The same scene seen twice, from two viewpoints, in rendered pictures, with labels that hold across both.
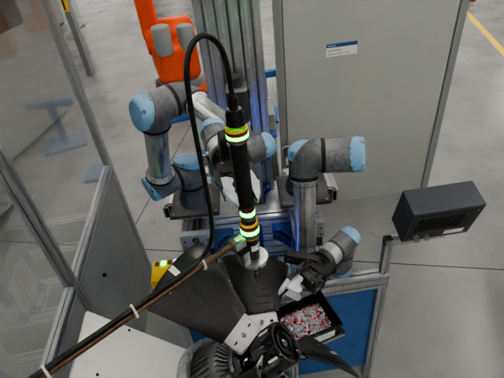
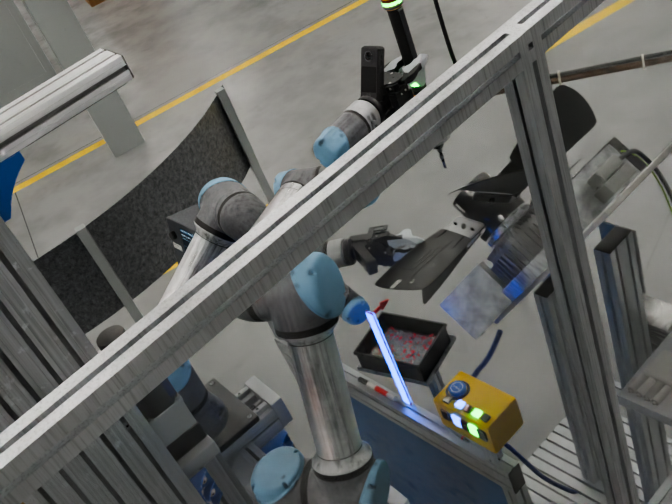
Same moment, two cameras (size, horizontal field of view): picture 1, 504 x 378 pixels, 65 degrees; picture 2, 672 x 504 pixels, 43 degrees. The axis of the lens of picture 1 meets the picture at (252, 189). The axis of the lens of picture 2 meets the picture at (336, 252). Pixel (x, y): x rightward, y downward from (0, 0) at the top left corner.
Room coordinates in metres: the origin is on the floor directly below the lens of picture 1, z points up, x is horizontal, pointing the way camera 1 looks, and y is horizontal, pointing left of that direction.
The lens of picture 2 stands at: (1.71, 1.43, 2.49)
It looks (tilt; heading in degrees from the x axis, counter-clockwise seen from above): 35 degrees down; 244
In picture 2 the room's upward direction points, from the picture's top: 24 degrees counter-clockwise
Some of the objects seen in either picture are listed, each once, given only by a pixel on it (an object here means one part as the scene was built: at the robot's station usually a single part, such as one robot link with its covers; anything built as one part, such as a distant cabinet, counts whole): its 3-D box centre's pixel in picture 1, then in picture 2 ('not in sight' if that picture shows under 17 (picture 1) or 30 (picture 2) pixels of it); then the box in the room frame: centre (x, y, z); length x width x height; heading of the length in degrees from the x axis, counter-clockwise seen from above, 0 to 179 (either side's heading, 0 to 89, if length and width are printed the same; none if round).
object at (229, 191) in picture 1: (231, 198); (419, 73); (0.67, 0.05, 1.64); 0.09 x 0.03 x 0.06; 4
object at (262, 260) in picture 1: (248, 247); not in sight; (0.65, 0.02, 1.50); 0.09 x 0.07 x 0.10; 128
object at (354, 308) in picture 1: (284, 342); not in sight; (1.02, -0.07, 0.45); 0.82 x 0.01 x 0.66; 93
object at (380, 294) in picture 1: (372, 334); not in sight; (1.04, -0.50, 0.39); 0.04 x 0.04 x 0.78; 3
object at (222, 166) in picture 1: (231, 171); (384, 100); (0.78, 0.04, 1.64); 0.12 x 0.08 x 0.09; 13
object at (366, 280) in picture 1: (280, 293); not in sight; (1.02, -0.07, 0.82); 0.90 x 0.04 x 0.08; 93
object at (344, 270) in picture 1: (337, 262); not in sight; (0.94, -0.27, 1.08); 0.11 x 0.08 x 0.11; 81
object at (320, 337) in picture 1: (305, 321); not in sight; (0.86, -0.14, 0.85); 0.22 x 0.17 x 0.07; 107
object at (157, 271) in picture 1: (175, 277); not in sight; (1.01, 0.33, 1.02); 0.16 x 0.10 x 0.11; 93
